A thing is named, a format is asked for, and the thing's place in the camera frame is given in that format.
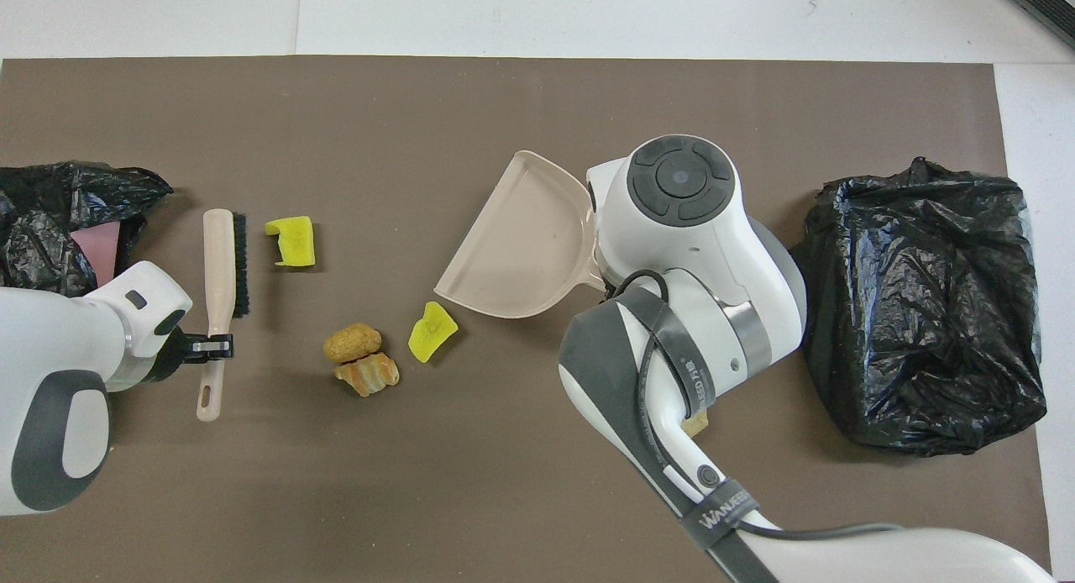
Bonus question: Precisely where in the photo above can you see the pink bin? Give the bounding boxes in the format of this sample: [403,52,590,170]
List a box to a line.
[71,224,123,288]

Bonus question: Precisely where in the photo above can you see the beige hand brush black bristles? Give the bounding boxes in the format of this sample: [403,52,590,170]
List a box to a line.
[197,209,249,422]

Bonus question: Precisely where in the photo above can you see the dark ribbed panel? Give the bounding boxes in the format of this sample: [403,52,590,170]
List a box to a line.
[1001,0,1075,50]

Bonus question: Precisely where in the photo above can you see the brown table mat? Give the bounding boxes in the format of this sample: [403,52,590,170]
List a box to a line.
[0,55,1052,583]

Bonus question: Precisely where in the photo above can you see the notched yellow sponge piece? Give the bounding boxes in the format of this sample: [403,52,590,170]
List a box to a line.
[265,216,317,268]

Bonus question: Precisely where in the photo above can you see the brown bread nugget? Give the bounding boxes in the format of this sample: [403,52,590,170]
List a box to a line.
[324,323,383,364]

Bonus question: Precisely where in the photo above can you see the black trash bag bin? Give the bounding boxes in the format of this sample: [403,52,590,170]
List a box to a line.
[788,156,1048,458]

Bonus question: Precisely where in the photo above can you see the orange striped bread piece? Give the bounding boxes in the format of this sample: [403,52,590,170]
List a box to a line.
[333,352,401,397]

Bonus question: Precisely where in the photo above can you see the black bag over pink bin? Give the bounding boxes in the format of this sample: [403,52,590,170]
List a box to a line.
[0,161,175,298]

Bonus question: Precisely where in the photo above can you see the beige plastic dustpan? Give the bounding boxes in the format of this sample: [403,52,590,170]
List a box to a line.
[434,150,606,319]

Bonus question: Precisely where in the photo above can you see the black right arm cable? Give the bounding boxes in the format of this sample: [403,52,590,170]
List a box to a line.
[613,269,904,540]

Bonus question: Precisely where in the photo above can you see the irregular yellow sponge piece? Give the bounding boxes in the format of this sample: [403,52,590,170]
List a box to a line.
[408,302,459,364]

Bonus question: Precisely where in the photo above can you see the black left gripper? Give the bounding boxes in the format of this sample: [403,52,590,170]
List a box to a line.
[149,329,233,384]

